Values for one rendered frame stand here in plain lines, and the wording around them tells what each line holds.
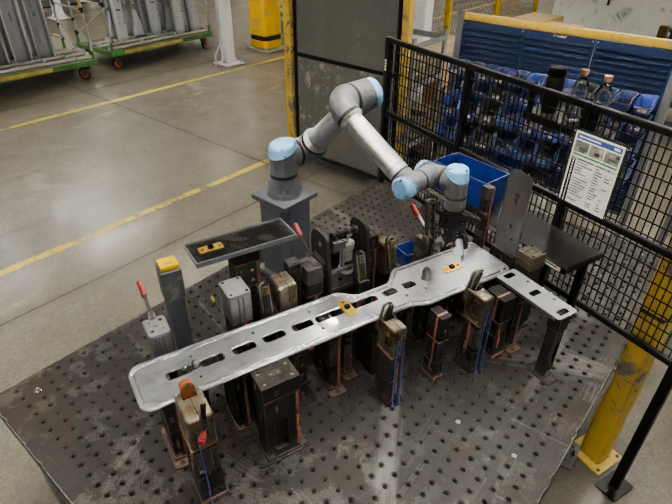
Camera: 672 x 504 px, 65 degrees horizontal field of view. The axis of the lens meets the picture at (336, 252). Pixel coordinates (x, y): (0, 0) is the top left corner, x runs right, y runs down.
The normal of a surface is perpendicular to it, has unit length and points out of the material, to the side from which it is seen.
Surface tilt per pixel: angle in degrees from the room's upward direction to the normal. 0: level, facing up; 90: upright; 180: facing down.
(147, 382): 0
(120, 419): 0
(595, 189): 90
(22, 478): 0
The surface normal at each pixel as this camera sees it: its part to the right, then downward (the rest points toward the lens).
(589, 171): -0.86, 0.28
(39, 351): 0.01, -0.83
